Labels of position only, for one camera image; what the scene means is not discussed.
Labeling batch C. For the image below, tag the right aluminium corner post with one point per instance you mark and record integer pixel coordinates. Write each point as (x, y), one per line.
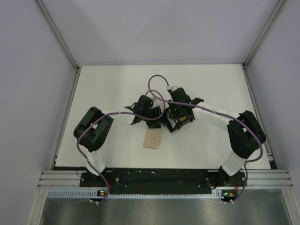
(263, 34)

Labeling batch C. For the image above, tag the left aluminium corner post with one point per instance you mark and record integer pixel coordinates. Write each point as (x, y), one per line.
(56, 33)

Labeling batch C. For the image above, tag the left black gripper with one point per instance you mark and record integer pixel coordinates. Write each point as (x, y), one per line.
(154, 123)

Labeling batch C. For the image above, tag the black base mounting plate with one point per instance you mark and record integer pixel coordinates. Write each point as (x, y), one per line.
(151, 181)

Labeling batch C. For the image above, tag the beige card stack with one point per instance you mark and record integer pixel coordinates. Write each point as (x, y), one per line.
(152, 138)

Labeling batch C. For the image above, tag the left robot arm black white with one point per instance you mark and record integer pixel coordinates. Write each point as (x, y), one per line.
(94, 127)

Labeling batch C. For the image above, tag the aluminium frame rail front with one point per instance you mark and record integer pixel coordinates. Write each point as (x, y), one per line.
(257, 179)

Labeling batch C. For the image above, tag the aluminium corner post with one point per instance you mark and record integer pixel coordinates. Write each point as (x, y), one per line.
(263, 34)
(56, 33)

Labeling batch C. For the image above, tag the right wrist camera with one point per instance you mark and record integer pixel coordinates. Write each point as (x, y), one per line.
(171, 88)

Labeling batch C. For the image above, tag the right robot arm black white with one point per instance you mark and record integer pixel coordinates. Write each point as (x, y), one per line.
(245, 133)

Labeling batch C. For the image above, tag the black card holder box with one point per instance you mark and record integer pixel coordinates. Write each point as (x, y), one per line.
(175, 124)

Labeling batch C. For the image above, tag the grey slotted cable duct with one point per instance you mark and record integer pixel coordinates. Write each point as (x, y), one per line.
(98, 194)

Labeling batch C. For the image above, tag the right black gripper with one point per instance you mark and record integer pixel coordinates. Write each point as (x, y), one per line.
(171, 105)

